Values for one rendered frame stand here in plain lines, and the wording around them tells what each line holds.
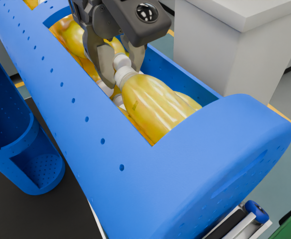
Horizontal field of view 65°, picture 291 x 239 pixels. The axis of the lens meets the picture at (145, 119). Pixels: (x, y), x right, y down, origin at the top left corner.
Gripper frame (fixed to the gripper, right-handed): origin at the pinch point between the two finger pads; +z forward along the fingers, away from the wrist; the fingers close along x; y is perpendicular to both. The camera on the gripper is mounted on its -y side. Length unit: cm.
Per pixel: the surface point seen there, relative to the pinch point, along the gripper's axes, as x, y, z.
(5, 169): 42, 55, 70
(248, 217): -3.6, -26.4, 10.8
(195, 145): 3.4, -19.7, -6.9
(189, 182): 6.0, -21.8, -6.1
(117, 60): -3.9, 10.2, 4.0
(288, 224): -16.8, -31.8, 26.8
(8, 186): 54, 70, 103
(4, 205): 58, 59, 103
